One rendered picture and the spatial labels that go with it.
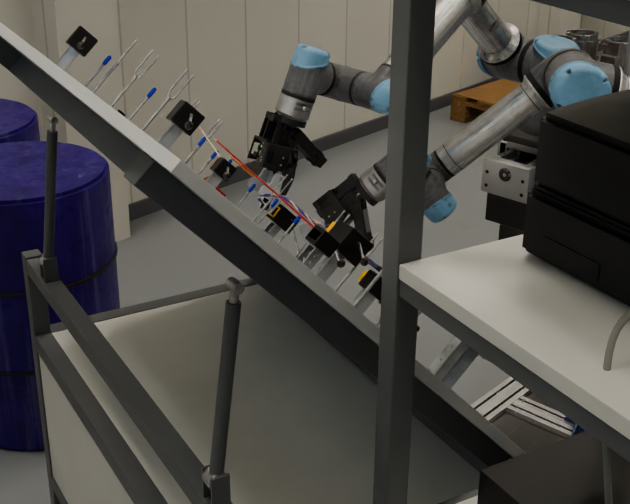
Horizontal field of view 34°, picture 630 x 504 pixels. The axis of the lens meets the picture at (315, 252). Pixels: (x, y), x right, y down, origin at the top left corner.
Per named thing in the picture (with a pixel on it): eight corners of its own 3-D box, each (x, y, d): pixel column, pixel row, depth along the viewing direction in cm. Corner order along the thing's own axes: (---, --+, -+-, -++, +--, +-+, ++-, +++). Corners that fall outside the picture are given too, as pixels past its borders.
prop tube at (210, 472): (220, 481, 157) (239, 296, 146) (228, 491, 155) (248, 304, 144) (201, 485, 156) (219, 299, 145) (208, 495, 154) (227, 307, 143)
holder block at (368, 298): (360, 316, 162) (389, 280, 163) (339, 300, 171) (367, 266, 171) (380, 332, 164) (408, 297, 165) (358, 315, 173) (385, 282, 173)
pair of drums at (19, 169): (8, 286, 441) (-18, 83, 405) (193, 386, 371) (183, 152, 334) (-156, 348, 393) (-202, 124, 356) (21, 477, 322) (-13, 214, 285)
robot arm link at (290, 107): (303, 97, 225) (321, 106, 219) (296, 117, 226) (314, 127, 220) (274, 89, 221) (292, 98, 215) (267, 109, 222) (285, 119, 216)
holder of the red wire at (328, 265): (326, 288, 165) (369, 236, 165) (298, 267, 177) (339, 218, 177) (348, 306, 167) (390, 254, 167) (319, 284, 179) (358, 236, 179)
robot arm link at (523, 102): (568, 27, 233) (398, 160, 248) (577, 38, 223) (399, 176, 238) (598, 66, 236) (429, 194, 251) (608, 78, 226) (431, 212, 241)
